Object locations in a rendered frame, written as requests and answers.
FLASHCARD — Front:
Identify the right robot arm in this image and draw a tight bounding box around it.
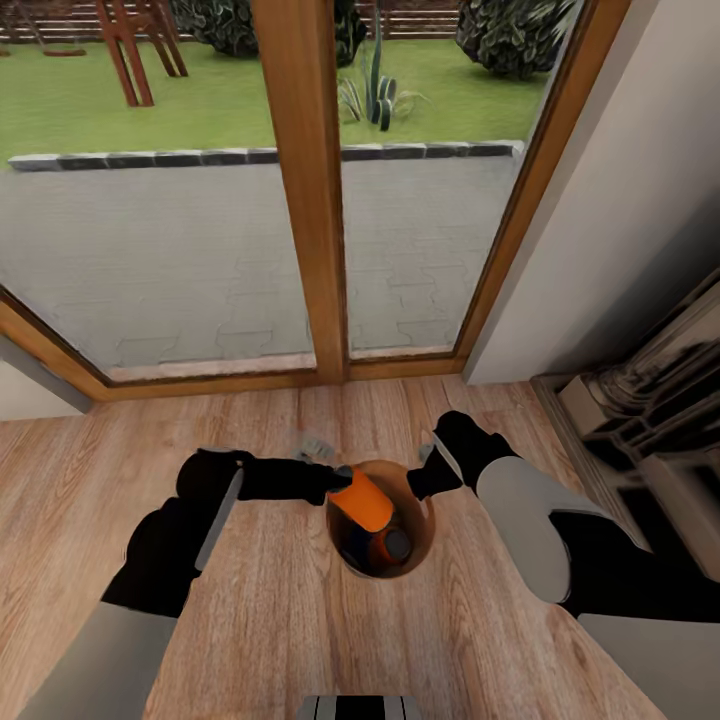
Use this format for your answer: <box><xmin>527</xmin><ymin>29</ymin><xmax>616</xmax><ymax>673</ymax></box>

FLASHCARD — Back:
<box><xmin>407</xmin><ymin>411</ymin><xmax>720</xmax><ymax>720</ymax></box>

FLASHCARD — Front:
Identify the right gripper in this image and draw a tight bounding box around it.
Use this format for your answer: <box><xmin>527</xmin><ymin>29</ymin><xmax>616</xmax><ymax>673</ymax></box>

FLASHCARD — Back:
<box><xmin>407</xmin><ymin>458</ymin><xmax>463</xmax><ymax>498</ymax></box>

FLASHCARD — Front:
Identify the can of soda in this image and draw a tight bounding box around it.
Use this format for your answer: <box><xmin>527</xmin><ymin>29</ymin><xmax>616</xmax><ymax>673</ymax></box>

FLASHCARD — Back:
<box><xmin>340</xmin><ymin>526</ymin><xmax>372</xmax><ymax>571</ymax></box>
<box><xmin>330</xmin><ymin>465</ymin><xmax>399</xmax><ymax>534</ymax></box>
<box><xmin>358</xmin><ymin>526</ymin><xmax>411</xmax><ymax>571</ymax></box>

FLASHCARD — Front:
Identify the trash can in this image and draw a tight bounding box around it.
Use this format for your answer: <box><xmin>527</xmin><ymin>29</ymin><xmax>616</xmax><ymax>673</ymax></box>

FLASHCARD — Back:
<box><xmin>324</xmin><ymin>459</ymin><xmax>436</xmax><ymax>580</ymax></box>

